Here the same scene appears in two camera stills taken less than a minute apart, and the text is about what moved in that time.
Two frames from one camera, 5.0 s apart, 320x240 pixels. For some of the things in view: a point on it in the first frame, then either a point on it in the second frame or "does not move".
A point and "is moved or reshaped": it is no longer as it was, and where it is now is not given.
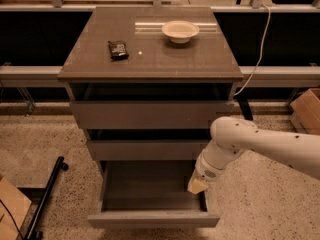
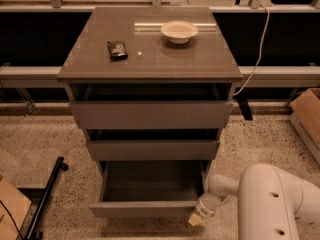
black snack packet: (118, 50) does not move
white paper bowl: (180, 31) does not move
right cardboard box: (306, 111) does not move
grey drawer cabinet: (146, 84) does not move
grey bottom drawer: (150, 194) is moved or reshaped
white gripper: (205, 170) -> (202, 211)
